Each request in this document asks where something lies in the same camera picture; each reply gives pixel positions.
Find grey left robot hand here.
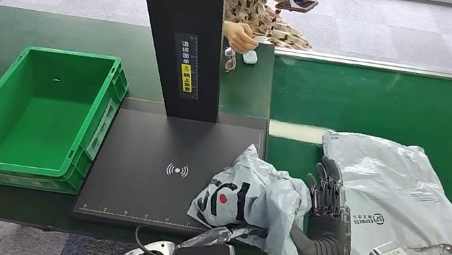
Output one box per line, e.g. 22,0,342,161
178,215,269,255

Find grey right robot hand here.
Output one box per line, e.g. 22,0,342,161
286,152,365,255

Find person's right hand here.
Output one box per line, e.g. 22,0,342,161
220,19,262,56

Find smartphone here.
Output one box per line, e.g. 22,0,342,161
274,0,319,16

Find grey package with black print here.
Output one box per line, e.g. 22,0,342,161
181,136,327,255

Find green conveyor belt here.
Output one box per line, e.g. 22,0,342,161
243,50,452,255

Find small white earbud case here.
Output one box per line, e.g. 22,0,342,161
241,49,260,67

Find person in patterned clothes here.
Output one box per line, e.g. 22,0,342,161
215,0,322,66

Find black scanner column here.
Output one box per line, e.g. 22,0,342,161
112,0,237,124

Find yellow warning sticker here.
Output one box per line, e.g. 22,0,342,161
176,63,198,95

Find large grey express mailer bag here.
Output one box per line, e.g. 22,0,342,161
303,127,452,255

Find black scanner platform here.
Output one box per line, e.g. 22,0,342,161
70,91,273,248

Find green plastic crate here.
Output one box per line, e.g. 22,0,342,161
0,39,133,204

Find folded clear-frame glasses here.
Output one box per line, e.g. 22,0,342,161
222,46,239,74

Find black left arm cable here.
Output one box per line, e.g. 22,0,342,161
131,223,179,255

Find narrow aluminium conveyor rail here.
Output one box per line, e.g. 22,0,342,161
272,41,452,85

